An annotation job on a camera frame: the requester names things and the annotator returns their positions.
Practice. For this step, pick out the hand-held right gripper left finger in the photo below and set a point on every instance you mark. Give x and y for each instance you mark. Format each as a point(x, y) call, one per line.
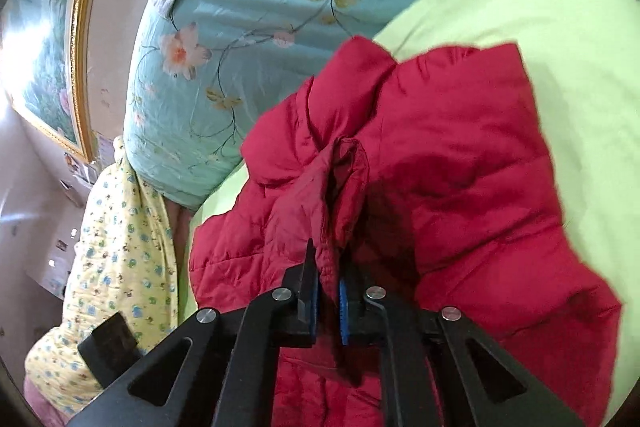
point(315, 307)

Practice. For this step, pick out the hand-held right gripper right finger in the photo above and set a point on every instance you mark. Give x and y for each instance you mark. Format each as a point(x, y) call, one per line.
point(344, 312)

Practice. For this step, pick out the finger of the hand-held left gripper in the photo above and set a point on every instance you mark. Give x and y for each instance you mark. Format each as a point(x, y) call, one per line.
point(107, 349)

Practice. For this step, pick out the red puffer jacket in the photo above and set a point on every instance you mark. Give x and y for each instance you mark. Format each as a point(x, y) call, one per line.
point(450, 132)

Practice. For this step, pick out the yellow printed blanket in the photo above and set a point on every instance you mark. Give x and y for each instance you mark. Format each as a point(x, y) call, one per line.
point(120, 247)

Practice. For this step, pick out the light green bedsheet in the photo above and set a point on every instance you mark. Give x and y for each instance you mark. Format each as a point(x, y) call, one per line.
point(575, 57)

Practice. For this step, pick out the gold framed wall picture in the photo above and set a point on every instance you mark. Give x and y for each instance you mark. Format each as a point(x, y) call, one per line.
point(40, 57)

